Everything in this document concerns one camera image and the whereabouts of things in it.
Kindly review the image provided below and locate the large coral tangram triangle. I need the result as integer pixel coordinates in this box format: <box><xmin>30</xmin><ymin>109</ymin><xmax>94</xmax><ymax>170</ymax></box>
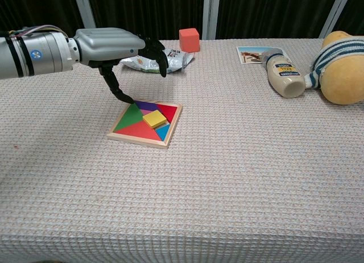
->
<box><xmin>114</xmin><ymin>121</ymin><xmax>162</xmax><ymax>141</ymax></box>

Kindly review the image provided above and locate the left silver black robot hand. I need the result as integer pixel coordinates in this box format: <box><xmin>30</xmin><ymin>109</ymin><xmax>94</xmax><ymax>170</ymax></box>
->
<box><xmin>74</xmin><ymin>27</ymin><xmax>168</xmax><ymax>105</ymax></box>

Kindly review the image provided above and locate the black curtain panel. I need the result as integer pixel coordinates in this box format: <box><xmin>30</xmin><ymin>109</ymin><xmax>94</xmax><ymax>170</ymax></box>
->
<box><xmin>342</xmin><ymin>0</ymin><xmax>364</xmax><ymax>36</ymax></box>
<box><xmin>86</xmin><ymin>0</ymin><xmax>206</xmax><ymax>41</ymax></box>
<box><xmin>216</xmin><ymin>0</ymin><xmax>341</xmax><ymax>40</ymax></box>
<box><xmin>0</xmin><ymin>0</ymin><xmax>88</xmax><ymax>38</ymax></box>

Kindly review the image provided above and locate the purple tangram parallelogram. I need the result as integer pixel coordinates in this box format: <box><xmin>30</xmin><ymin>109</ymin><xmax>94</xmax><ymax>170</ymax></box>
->
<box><xmin>135</xmin><ymin>100</ymin><xmax>160</xmax><ymax>112</ymax></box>

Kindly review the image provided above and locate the orange foam cube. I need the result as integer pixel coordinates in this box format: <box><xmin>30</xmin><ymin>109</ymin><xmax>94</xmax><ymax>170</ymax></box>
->
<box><xmin>179</xmin><ymin>28</ymin><xmax>200</xmax><ymax>53</ymax></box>

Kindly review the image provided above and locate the blue tangram triangle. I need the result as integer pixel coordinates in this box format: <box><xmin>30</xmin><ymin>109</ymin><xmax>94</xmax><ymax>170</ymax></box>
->
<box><xmin>155</xmin><ymin>123</ymin><xmax>172</xmax><ymax>142</ymax></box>

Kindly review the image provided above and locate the beige waffle tablecloth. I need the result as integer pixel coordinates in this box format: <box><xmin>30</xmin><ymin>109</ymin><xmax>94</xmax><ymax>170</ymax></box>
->
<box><xmin>0</xmin><ymin>37</ymin><xmax>364</xmax><ymax>263</ymax></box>

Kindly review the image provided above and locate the grey aluminium post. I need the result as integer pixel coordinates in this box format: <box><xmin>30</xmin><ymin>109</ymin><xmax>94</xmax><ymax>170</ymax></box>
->
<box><xmin>318</xmin><ymin>0</ymin><xmax>353</xmax><ymax>39</ymax></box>
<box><xmin>72</xmin><ymin>0</ymin><xmax>100</xmax><ymax>31</ymax></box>
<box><xmin>201</xmin><ymin>0</ymin><xmax>221</xmax><ymax>40</ymax></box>

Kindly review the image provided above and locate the coloured wire bundle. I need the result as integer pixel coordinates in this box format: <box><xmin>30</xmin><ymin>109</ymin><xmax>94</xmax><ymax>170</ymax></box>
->
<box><xmin>7</xmin><ymin>24</ymin><xmax>69</xmax><ymax>39</ymax></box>

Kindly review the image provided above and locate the yellow square tangram piece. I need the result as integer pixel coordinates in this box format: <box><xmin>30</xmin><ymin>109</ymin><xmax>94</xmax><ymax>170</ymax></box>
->
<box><xmin>142</xmin><ymin>110</ymin><xmax>168</xmax><ymax>130</ymax></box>

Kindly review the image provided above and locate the silver blue snack bag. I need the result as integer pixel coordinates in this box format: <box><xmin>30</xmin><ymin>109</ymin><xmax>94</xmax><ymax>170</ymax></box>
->
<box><xmin>119</xmin><ymin>47</ymin><xmax>195</xmax><ymax>74</ymax></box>

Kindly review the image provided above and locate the yellow plush toy striped shirt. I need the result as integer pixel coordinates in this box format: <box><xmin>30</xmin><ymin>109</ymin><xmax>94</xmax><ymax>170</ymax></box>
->
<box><xmin>304</xmin><ymin>31</ymin><xmax>364</xmax><ymax>105</ymax></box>

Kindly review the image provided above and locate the red tangram triangle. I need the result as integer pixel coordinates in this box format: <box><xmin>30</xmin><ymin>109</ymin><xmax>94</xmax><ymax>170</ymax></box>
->
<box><xmin>156</xmin><ymin>103</ymin><xmax>179</xmax><ymax>123</ymax></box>

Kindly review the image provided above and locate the photo postcard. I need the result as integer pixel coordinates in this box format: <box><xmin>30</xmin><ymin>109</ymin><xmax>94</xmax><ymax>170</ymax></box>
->
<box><xmin>236</xmin><ymin>46</ymin><xmax>292</xmax><ymax>64</ymax></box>

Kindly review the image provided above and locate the beige mayonnaise squeeze bottle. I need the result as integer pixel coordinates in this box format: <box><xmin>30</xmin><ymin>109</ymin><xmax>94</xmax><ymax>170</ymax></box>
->
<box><xmin>260</xmin><ymin>49</ymin><xmax>305</xmax><ymax>99</ymax></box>

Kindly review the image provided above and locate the green tangram triangle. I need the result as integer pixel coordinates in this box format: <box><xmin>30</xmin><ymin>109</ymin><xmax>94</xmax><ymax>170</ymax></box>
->
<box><xmin>114</xmin><ymin>103</ymin><xmax>144</xmax><ymax>132</ymax></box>

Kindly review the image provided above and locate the wooden tangram puzzle tray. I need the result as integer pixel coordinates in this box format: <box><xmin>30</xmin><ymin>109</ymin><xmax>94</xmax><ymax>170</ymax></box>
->
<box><xmin>107</xmin><ymin>99</ymin><xmax>183</xmax><ymax>149</ymax></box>

